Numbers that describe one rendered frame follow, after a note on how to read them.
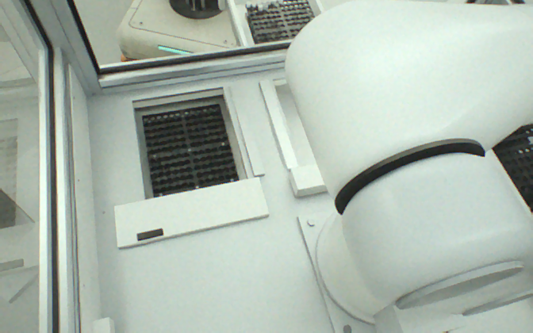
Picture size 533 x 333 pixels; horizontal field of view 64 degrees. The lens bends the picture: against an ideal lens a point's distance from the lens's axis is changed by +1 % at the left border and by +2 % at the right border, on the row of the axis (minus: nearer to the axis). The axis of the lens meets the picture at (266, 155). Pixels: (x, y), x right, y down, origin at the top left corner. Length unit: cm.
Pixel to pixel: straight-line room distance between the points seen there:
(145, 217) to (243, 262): 19
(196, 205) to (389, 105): 59
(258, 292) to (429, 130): 56
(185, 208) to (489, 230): 64
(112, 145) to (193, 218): 24
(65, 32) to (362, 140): 71
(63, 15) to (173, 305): 53
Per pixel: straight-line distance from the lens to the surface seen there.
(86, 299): 71
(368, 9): 30
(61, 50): 90
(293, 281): 78
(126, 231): 81
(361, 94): 26
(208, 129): 100
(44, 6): 84
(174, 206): 81
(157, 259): 79
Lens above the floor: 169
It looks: 59 degrees down
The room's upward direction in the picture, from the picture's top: 8 degrees clockwise
